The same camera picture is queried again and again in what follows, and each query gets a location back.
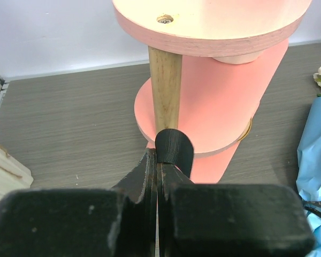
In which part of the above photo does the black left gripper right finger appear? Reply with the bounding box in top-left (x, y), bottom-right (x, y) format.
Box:
top-left (157, 164), bottom-right (315, 256)

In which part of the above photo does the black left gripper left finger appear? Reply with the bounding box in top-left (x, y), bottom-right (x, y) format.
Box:
top-left (0, 149), bottom-right (157, 256)

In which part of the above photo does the black ribbon gold lettering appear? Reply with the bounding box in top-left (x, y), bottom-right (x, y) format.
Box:
top-left (155, 128), bottom-right (194, 178)

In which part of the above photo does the blue wrapping paper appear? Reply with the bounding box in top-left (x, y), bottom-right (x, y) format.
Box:
top-left (296, 97), bottom-right (321, 256)

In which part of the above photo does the white ribbed ceramic vase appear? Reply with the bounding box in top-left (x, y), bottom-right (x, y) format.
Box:
top-left (0, 145), bottom-right (34, 200)

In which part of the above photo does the pink three-tier wooden shelf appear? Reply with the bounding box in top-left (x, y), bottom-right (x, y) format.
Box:
top-left (113, 1), bottom-right (311, 183)

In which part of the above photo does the white bowl on shelf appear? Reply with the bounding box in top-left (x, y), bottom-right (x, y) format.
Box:
top-left (214, 51), bottom-right (263, 65)

